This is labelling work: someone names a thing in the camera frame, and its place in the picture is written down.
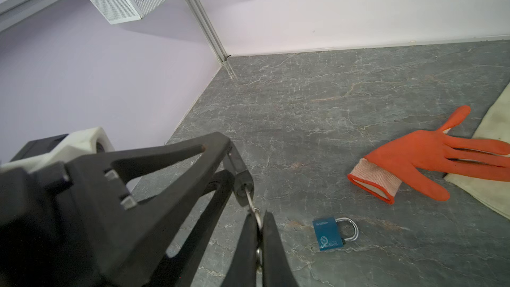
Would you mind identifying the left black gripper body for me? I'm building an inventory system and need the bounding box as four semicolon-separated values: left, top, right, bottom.
1;159;131;286

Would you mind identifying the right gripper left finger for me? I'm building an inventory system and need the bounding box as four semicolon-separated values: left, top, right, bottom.
221;213;258;287

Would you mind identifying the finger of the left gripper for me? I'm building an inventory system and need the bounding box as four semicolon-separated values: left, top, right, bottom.
68;132;231;275
147;170;235;286

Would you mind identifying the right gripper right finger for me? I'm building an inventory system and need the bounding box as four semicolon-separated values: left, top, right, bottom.
261;212;298;287

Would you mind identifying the small silver key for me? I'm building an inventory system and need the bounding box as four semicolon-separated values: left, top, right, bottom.
244;187;262;233

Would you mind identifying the blue padlock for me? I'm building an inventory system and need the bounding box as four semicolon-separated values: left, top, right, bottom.
312;217;359;251

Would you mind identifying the red rubber glove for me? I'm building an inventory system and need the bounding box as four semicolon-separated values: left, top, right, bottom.
347;106;509;204

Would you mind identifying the beige cloth glove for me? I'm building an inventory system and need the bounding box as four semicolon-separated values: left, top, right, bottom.
444;83;510;220

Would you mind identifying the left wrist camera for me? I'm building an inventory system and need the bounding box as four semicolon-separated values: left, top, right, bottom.
1;127;115;173

